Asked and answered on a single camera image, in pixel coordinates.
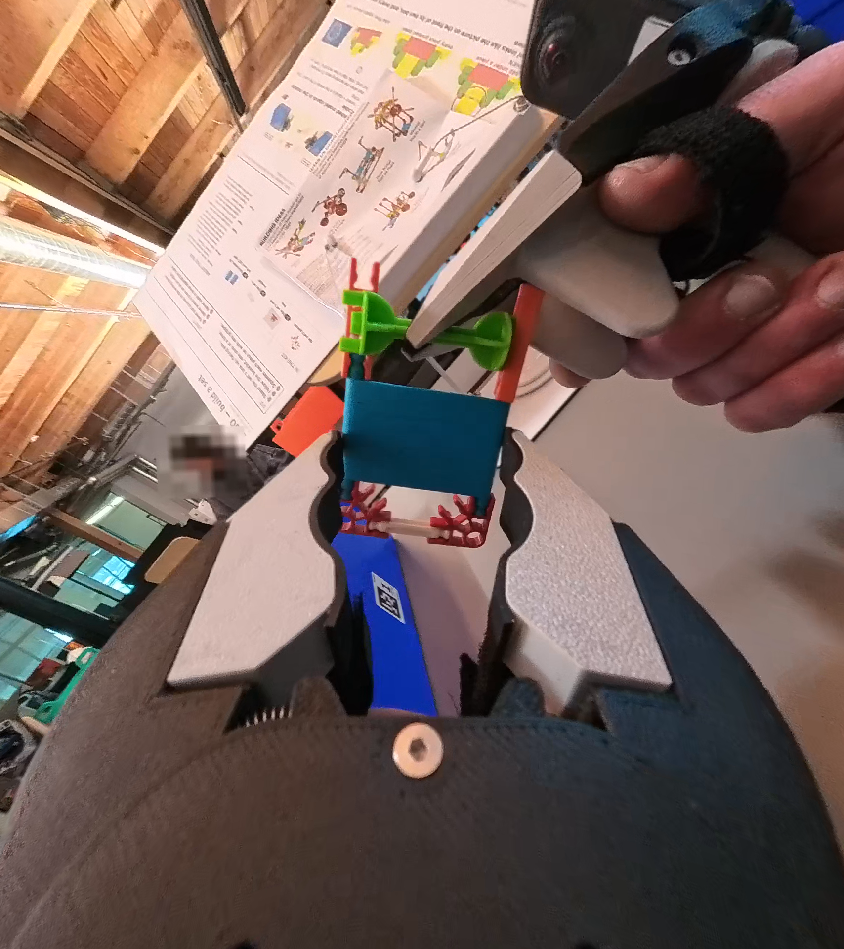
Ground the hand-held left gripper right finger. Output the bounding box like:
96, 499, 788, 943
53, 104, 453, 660
459, 430, 674, 719

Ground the printed instruction sheet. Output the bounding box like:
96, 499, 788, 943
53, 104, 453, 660
133, 0, 564, 445

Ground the blue plastic bin with label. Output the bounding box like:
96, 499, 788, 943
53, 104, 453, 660
330, 529, 439, 719

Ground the white short rod with connectors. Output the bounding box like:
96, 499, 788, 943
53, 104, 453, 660
373, 517, 444, 541

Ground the lime green spool rod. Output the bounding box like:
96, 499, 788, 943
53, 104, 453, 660
339, 289, 516, 371

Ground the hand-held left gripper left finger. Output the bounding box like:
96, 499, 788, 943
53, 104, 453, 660
166, 431, 355, 716

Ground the silver ventilation duct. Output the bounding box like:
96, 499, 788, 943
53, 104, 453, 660
0, 195, 160, 292

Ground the teal plastic panel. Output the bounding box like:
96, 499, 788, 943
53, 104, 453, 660
340, 376, 509, 513

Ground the orange object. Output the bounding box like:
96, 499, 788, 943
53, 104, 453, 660
272, 385, 345, 457

